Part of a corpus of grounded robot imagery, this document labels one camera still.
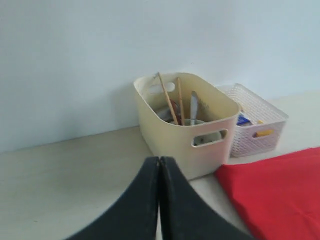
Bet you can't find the white lattice plastic basket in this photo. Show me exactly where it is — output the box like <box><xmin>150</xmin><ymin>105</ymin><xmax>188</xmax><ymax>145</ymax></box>
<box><xmin>218</xmin><ymin>83</ymin><xmax>289</xmax><ymax>158</ymax></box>

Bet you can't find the stainless steel table knife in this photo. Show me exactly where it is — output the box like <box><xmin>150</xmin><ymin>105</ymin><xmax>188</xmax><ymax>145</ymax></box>
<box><xmin>190</xmin><ymin>91</ymin><xmax>198</xmax><ymax>126</ymax></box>

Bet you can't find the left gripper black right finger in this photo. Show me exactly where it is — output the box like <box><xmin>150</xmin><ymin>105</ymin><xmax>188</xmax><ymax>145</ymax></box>
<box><xmin>159</xmin><ymin>156</ymin><xmax>253</xmax><ymax>240</ymax></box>

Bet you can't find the brown wooden spoon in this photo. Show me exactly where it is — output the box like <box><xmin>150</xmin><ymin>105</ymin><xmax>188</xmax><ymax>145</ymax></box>
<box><xmin>170</xmin><ymin>99</ymin><xmax>181</xmax><ymax>122</ymax></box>

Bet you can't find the blue white milk carton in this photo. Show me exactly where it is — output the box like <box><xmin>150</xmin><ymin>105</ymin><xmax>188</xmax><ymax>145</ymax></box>
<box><xmin>236</xmin><ymin>112</ymin><xmax>253</xmax><ymax>126</ymax></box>

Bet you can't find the cream plastic bin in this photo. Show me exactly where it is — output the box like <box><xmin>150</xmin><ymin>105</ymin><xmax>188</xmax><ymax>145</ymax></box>
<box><xmin>133</xmin><ymin>72</ymin><xmax>240</xmax><ymax>180</ymax></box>

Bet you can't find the red tablecloth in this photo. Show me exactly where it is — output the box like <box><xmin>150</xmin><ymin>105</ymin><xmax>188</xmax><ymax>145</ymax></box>
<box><xmin>214</xmin><ymin>147</ymin><xmax>320</xmax><ymax>240</ymax></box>

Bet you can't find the stainless steel cup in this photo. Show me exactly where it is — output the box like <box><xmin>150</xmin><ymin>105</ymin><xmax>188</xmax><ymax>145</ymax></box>
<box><xmin>155</xmin><ymin>106</ymin><xmax>174</xmax><ymax>123</ymax></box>

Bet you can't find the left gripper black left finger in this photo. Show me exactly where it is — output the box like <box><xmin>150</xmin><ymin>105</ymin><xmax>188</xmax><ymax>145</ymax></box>
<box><xmin>68</xmin><ymin>156</ymin><xmax>160</xmax><ymax>240</ymax></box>

